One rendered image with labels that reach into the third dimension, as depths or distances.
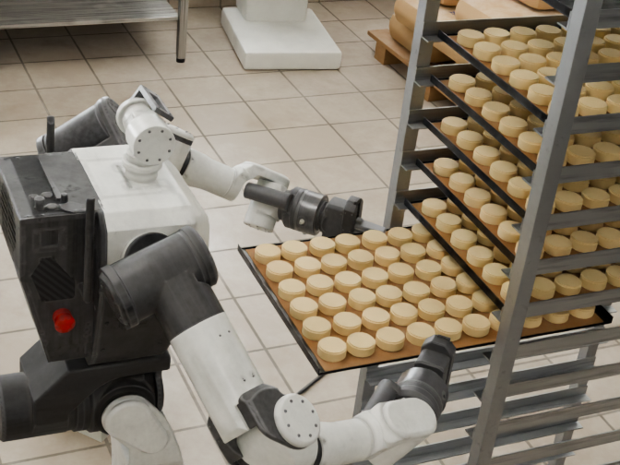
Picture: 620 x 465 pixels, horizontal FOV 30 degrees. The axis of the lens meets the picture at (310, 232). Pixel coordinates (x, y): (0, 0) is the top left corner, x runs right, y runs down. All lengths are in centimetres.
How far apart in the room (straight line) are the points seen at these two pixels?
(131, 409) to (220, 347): 41
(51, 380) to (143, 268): 39
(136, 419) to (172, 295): 43
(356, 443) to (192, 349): 29
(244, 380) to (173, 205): 31
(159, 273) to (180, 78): 399
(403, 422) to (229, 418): 30
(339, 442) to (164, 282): 35
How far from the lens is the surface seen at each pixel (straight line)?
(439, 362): 195
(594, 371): 227
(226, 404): 162
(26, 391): 200
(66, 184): 181
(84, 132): 201
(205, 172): 232
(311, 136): 515
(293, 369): 371
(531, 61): 210
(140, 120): 177
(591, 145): 208
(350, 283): 214
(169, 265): 164
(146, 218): 175
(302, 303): 207
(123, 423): 202
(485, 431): 217
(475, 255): 218
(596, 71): 188
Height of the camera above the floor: 226
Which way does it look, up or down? 31 degrees down
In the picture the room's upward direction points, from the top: 7 degrees clockwise
